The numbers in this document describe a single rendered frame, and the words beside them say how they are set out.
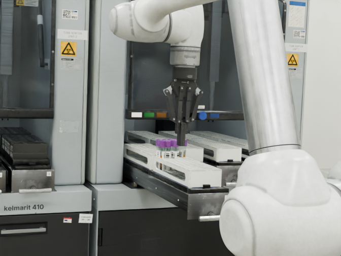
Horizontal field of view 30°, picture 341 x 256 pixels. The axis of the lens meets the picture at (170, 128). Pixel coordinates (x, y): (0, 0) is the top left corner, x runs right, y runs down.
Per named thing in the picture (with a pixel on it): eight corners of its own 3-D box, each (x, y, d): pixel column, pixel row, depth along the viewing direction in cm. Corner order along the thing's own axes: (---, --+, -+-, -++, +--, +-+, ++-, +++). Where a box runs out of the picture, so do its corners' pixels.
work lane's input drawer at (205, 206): (114, 177, 234) (114, 153, 234) (149, 176, 239) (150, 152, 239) (193, 224, 167) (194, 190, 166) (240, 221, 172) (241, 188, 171)
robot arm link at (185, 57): (205, 48, 187) (204, 68, 188) (193, 48, 196) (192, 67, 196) (176, 46, 184) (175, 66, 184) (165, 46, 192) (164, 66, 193)
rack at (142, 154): (122, 160, 231) (123, 143, 231) (148, 160, 235) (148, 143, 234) (150, 173, 204) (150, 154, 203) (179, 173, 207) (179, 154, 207)
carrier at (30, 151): (46, 160, 211) (46, 142, 211) (47, 161, 209) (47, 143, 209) (10, 161, 207) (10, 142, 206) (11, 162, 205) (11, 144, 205)
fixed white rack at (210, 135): (188, 144, 290) (189, 130, 290) (208, 144, 294) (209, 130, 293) (216, 153, 263) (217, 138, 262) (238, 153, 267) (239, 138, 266)
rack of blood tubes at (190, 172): (151, 174, 202) (152, 155, 201) (180, 173, 206) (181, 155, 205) (189, 192, 174) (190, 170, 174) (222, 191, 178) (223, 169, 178)
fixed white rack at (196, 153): (148, 154, 250) (149, 138, 249) (172, 154, 254) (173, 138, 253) (177, 166, 222) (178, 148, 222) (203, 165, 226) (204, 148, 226)
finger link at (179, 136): (183, 123, 190) (181, 123, 190) (182, 146, 191) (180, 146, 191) (179, 122, 193) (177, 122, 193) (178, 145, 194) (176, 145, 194)
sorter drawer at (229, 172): (149, 158, 288) (150, 138, 287) (178, 158, 293) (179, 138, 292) (220, 188, 221) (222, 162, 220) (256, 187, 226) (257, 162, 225)
